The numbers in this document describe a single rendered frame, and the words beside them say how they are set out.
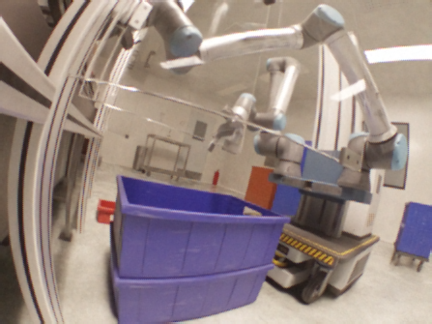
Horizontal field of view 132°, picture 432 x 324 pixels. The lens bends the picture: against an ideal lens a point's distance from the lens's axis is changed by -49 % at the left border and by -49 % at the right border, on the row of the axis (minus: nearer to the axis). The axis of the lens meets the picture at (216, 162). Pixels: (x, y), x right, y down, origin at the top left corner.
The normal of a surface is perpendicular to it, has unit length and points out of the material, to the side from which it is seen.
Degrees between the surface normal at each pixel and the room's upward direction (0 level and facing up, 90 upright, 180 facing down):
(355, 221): 90
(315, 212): 90
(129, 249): 90
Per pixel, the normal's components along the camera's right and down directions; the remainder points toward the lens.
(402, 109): -0.81, -0.22
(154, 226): 0.52, 0.10
